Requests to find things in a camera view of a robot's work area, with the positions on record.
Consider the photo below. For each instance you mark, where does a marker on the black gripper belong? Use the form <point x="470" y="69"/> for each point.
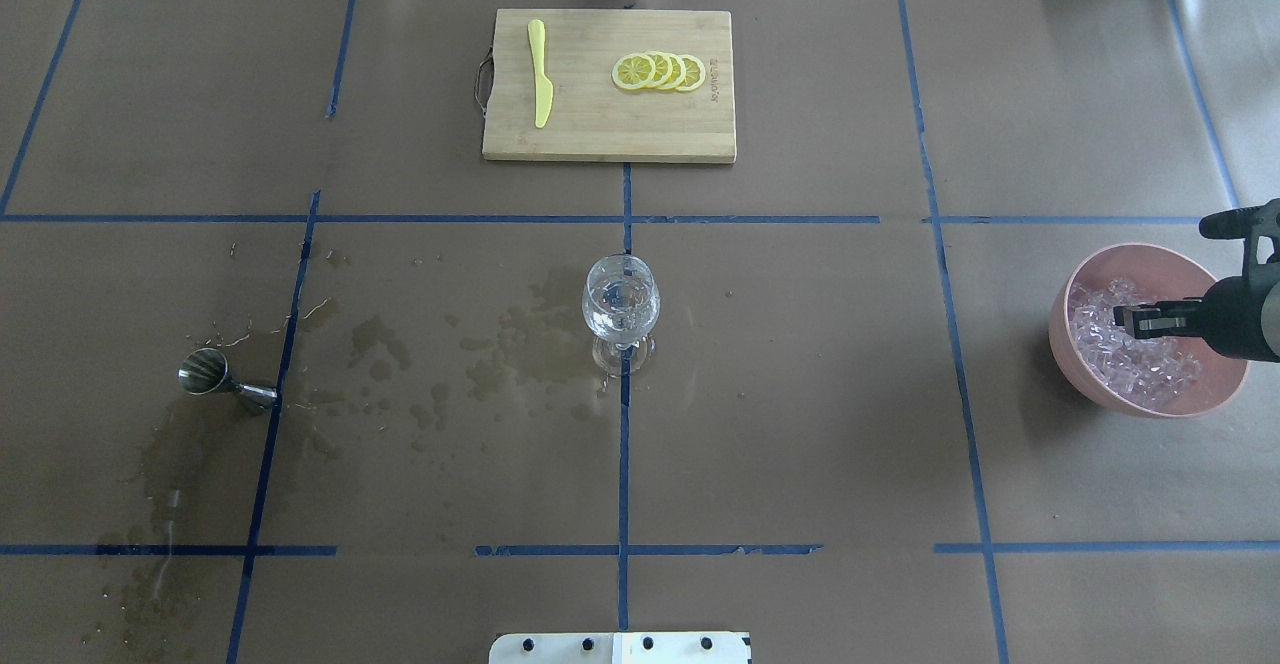
<point x="1238" y="317"/>

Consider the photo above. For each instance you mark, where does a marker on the steel jigger cup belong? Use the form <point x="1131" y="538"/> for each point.
<point x="206" y="371"/>

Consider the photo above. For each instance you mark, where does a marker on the clear ice cubes pile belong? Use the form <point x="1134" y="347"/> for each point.
<point x="1149" y="373"/>

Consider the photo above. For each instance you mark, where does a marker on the clear wine glass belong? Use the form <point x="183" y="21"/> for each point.
<point x="621" y="305"/>

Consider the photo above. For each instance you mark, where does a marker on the pink bowl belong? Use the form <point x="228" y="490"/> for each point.
<point x="1166" y="275"/>

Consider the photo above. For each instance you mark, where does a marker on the lemon slices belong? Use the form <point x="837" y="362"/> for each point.
<point x="665" y="72"/>

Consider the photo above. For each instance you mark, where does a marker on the bamboo cutting board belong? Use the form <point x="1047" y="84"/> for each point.
<point x="592" y="120"/>

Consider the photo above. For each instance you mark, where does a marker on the yellow plastic knife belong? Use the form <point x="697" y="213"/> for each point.
<point x="543" y="87"/>

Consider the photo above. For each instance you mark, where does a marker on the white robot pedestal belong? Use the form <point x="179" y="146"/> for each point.
<point x="623" y="647"/>

